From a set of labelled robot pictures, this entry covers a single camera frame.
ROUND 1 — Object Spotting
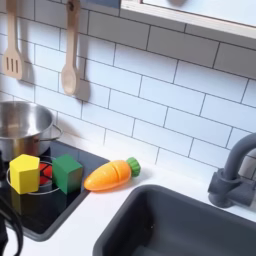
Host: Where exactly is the orange toy carrot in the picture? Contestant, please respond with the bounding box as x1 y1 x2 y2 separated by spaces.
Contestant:
83 156 142 193

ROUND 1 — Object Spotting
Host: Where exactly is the black stove top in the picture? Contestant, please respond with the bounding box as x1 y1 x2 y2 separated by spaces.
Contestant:
0 139 111 243

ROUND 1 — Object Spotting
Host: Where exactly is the wooden spoon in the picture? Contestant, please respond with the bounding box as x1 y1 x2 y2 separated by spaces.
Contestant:
60 0 82 97

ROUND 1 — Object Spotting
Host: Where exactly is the yellow block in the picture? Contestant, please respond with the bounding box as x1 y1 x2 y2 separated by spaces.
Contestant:
8 153 41 196

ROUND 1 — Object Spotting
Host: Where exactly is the thin black cable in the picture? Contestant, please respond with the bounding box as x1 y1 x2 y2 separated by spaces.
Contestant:
0 194 25 256

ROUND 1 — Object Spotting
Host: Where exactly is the wooden window frame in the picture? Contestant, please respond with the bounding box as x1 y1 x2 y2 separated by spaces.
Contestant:
119 0 256 40

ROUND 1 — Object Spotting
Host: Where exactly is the red stove burner ring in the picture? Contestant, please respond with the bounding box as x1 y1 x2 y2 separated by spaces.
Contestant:
5 155 63 196

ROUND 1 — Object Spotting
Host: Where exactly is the green cube block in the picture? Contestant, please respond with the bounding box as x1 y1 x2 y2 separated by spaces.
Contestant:
51 153 84 196

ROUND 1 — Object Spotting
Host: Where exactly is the steel pot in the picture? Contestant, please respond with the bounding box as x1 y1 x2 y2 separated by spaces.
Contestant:
0 100 64 163

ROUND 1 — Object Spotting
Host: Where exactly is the dark grey tap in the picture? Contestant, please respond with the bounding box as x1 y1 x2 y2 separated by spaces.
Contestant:
207 132 256 210

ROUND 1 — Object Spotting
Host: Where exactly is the dark grey sink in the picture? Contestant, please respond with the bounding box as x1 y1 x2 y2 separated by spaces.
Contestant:
92 184 256 256

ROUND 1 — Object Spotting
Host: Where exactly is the slotted wooden spatula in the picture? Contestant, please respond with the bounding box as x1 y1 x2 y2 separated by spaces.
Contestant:
1 0 25 81

